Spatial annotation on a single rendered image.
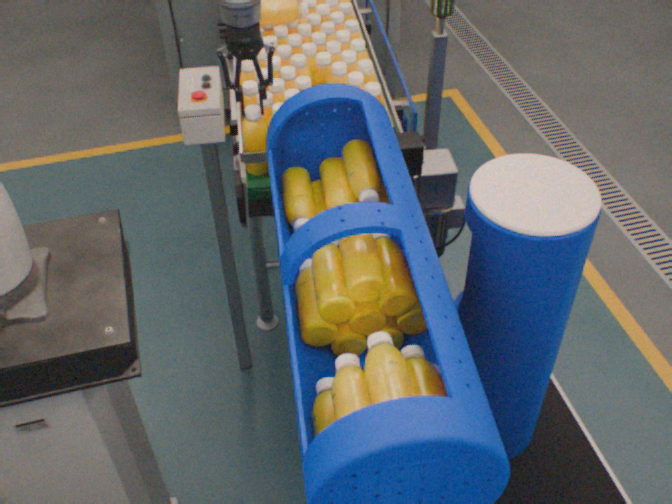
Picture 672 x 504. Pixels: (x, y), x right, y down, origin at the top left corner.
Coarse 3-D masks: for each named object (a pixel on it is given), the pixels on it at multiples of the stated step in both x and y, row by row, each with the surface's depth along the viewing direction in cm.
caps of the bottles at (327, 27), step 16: (304, 0) 218; (336, 0) 218; (320, 16) 210; (336, 16) 209; (304, 32) 204; (320, 32) 202; (336, 32) 202; (288, 48) 196; (304, 48) 196; (336, 48) 196; (352, 48) 198; (304, 64) 193
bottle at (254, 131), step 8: (248, 120) 174; (256, 120) 174; (264, 120) 176; (248, 128) 175; (256, 128) 175; (264, 128) 176; (248, 136) 176; (256, 136) 176; (264, 136) 177; (248, 144) 178; (256, 144) 177; (264, 144) 179; (248, 168) 183; (256, 168) 182; (264, 168) 183
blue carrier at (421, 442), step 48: (336, 96) 148; (288, 144) 161; (336, 144) 162; (384, 144) 140; (288, 240) 127; (288, 288) 125; (432, 288) 113; (288, 336) 118; (432, 336) 104; (480, 384) 105; (336, 432) 95; (384, 432) 91; (432, 432) 90; (480, 432) 94; (336, 480) 93; (384, 480) 95; (432, 480) 97; (480, 480) 99
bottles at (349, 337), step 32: (288, 192) 153; (320, 192) 158; (384, 192) 151; (320, 320) 126; (352, 320) 126; (384, 320) 127; (416, 320) 129; (352, 352) 132; (320, 384) 118; (320, 416) 112
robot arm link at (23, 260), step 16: (0, 192) 114; (0, 208) 114; (0, 224) 114; (16, 224) 118; (0, 240) 114; (16, 240) 118; (0, 256) 115; (16, 256) 119; (0, 272) 117; (16, 272) 120; (0, 288) 119
